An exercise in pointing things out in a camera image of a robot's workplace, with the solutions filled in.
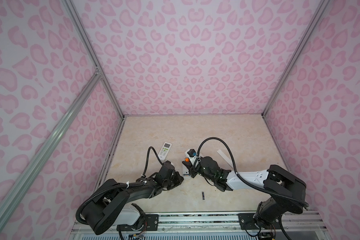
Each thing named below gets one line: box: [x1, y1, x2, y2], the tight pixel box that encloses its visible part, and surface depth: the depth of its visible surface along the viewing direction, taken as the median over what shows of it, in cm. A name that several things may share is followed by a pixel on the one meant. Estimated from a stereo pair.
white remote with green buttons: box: [158, 142, 172, 161], surface depth 100 cm
